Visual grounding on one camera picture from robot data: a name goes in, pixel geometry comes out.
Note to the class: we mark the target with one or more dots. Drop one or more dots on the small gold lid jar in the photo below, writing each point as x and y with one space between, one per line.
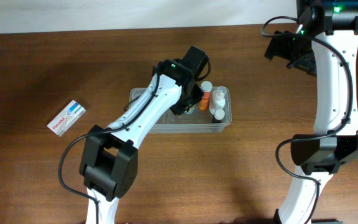
190 110

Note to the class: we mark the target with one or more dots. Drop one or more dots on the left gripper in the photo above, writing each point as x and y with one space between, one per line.
184 104

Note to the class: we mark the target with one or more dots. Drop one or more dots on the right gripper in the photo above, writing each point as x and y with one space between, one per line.
278 47

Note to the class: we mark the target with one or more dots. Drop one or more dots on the clear plastic container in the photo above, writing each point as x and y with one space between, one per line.
198 121

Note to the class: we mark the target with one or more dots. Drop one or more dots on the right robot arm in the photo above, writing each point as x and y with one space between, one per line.
324 45

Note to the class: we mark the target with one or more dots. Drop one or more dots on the white Panadol box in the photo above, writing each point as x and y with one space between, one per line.
66 118

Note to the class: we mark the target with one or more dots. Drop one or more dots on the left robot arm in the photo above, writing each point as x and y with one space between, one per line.
110 156

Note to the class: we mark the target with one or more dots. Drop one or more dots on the orange tube white cap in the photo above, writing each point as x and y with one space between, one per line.
206 87

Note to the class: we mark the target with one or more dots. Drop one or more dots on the dark bottle white cap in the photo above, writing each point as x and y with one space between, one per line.
218 116

